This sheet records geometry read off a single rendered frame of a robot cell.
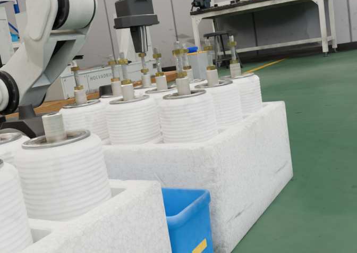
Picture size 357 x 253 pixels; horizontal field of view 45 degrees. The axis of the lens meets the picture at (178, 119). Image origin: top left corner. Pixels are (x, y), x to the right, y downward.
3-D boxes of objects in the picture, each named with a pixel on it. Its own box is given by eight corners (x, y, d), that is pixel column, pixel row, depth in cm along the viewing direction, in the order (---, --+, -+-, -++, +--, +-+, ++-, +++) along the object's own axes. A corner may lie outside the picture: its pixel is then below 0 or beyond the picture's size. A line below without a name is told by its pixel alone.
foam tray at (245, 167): (51, 236, 88) (32, 150, 85) (154, 174, 121) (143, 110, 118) (227, 258, 68) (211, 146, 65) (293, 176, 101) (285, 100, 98)
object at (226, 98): (193, 180, 86) (179, 91, 83) (218, 166, 94) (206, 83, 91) (234, 184, 80) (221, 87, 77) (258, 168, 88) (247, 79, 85)
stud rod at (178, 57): (186, 85, 74) (179, 41, 73) (185, 85, 73) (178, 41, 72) (180, 86, 74) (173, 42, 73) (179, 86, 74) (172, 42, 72)
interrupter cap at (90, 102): (85, 103, 91) (85, 100, 91) (109, 101, 87) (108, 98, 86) (55, 110, 86) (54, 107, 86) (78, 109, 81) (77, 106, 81)
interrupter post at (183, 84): (175, 98, 74) (172, 79, 74) (186, 95, 76) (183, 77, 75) (183, 98, 73) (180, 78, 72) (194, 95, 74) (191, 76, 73)
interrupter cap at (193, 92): (154, 101, 75) (153, 97, 75) (188, 93, 79) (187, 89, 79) (180, 101, 69) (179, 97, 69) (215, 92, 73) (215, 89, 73)
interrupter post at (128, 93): (122, 103, 79) (119, 85, 79) (124, 102, 81) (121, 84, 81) (135, 101, 79) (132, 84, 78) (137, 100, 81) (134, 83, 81)
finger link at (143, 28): (147, 51, 104) (143, 25, 103) (138, 52, 106) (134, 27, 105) (152, 50, 105) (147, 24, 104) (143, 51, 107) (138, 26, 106)
